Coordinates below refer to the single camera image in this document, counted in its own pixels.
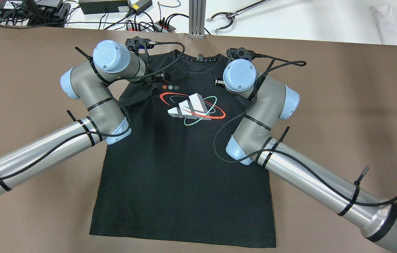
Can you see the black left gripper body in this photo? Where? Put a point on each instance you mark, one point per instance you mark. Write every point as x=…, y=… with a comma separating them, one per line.
x=158, y=76

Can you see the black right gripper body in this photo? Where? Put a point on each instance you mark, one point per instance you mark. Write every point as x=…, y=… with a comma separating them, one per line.
x=219, y=82

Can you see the black t-shirt with logo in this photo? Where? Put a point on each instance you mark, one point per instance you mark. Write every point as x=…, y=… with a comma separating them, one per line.
x=168, y=180

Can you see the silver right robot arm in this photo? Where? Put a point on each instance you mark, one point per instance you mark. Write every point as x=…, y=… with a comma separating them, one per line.
x=271, y=100

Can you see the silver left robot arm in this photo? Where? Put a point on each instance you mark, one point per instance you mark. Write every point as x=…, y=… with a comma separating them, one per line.
x=107, y=120

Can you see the reacher grabber tool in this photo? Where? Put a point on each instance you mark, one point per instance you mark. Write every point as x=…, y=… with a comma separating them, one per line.
x=230, y=16

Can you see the black power adapter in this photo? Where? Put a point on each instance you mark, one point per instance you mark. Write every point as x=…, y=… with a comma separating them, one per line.
x=113, y=6

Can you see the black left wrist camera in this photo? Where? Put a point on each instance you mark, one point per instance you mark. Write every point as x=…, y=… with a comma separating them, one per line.
x=136, y=43

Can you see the aluminium frame post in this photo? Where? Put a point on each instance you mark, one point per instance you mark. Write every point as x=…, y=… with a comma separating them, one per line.
x=196, y=19

